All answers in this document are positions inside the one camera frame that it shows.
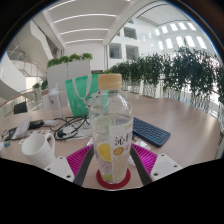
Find flat round red coaster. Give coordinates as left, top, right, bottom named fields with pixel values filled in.
left=95, top=167, right=132, bottom=191

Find small white packet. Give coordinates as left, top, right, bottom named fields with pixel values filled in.
left=134, top=138, right=153, bottom=151

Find row of green plants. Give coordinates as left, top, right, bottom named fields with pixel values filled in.
left=103, top=46, right=224, bottom=108

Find black chair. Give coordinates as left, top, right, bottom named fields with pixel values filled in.
left=13, top=101, right=29, bottom=115

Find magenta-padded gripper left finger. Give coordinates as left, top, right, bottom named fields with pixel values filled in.
left=44, top=144, right=95, bottom=188

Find clear plastic water bottle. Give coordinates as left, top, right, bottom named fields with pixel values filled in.
left=47, top=83, right=64, bottom=120

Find clear drink bottle yellow cap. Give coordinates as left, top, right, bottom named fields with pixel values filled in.
left=88, top=73, right=135, bottom=185

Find white cabinet with plants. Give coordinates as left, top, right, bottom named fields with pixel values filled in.
left=45, top=52, right=94, bottom=101

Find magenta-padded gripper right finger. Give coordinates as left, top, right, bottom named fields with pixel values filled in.
left=129, top=142, right=184, bottom=186

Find green tote bag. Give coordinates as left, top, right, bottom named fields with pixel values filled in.
left=64, top=73, right=109, bottom=118

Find grey booklet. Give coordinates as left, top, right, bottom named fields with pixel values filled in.
left=1, top=117, right=33, bottom=141

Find dark blue keyboard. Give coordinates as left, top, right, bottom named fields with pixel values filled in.
left=132, top=116, right=172, bottom=149

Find black cable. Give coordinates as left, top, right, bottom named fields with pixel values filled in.
left=52, top=114, right=92, bottom=141

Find ceiling light strips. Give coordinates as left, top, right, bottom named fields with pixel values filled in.
left=47, top=0, right=132, bottom=45

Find white mug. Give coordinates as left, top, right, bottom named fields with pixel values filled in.
left=21, top=132, right=57, bottom=170

